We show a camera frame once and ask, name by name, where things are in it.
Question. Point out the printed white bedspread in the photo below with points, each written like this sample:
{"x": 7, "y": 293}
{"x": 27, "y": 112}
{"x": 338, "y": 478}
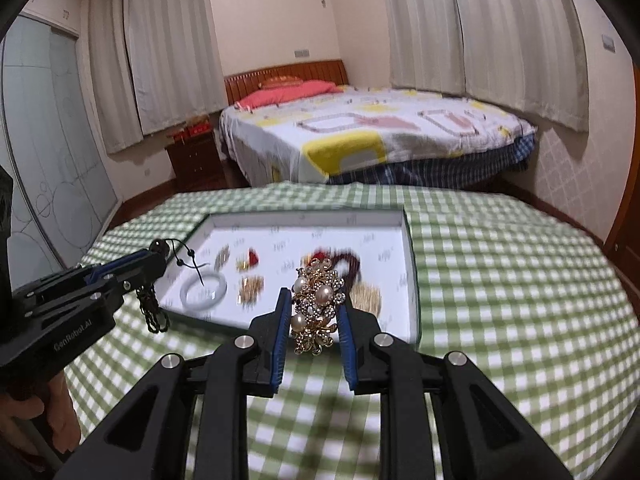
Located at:
{"x": 400, "y": 130}

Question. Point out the white light switch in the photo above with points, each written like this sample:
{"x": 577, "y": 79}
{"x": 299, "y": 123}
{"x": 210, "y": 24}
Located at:
{"x": 607, "y": 42}

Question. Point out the frosted glass wardrobe door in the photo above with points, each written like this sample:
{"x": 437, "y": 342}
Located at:
{"x": 55, "y": 150}

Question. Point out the silver rhinestone brooch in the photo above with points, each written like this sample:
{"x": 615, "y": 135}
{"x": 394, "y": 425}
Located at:
{"x": 222, "y": 257}

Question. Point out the narrow white curtain panel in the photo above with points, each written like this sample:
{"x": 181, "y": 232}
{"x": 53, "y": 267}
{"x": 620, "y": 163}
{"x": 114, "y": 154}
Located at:
{"x": 112, "y": 70}
{"x": 420, "y": 25}

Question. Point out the green checked tablecloth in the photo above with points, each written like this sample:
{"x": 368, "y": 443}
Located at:
{"x": 500, "y": 310}

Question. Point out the person's left hand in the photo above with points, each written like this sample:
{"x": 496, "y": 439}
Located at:
{"x": 62, "y": 410}

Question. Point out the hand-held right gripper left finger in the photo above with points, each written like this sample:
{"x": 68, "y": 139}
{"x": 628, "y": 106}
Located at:
{"x": 278, "y": 360}

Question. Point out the wooden bed headboard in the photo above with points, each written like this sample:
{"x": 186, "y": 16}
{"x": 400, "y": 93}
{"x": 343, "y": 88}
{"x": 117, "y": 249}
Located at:
{"x": 280, "y": 70}

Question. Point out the pearl and gold brooch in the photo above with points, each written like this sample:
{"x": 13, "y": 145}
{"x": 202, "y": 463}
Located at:
{"x": 317, "y": 300}

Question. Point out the dark wooden nightstand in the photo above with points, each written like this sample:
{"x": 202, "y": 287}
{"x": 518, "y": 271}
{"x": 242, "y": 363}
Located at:
{"x": 195, "y": 162}

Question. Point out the wide white curtain panel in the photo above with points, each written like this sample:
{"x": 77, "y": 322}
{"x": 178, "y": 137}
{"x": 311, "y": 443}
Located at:
{"x": 520, "y": 45}
{"x": 175, "y": 50}

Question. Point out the blue plaid bed sheet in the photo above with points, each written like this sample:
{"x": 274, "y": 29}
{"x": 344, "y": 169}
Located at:
{"x": 440, "y": 167}

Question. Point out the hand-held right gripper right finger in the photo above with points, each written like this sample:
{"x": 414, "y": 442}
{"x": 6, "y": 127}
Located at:
{"x": 348, "y": 360}

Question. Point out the red and gold earring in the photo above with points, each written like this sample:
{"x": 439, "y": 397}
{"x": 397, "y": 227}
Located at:
{"x": 251, "y": 258}

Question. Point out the pink pillow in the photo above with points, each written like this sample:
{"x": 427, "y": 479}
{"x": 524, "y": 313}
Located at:
{"x": 285, "y": 94}

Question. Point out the brown wooden door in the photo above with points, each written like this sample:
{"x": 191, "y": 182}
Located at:
{"x": 627, "y": 185}

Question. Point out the green jewelry box tray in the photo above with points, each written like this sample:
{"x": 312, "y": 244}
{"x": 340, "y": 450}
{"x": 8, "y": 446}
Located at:
{"x": 325, "y": 225}

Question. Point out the gold filigree jewelry piece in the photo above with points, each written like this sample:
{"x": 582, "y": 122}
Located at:
{"x": 367, "y": 297}

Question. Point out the red boxes on nightstand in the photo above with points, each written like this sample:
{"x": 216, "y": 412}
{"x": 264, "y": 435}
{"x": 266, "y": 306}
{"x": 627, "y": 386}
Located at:
{"x": 190, "y": 131}

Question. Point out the red tassel ornament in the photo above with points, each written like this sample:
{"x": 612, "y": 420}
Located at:
{"x": 320, "y": 251}

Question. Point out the white jade bangle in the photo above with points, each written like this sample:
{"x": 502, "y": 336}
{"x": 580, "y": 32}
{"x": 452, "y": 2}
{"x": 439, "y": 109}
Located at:
{"x": 189, "y": 297}

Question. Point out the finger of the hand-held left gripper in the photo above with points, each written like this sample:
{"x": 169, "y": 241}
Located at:
{"x": 65, "y": 295}
{"x": 130, "y": 267}

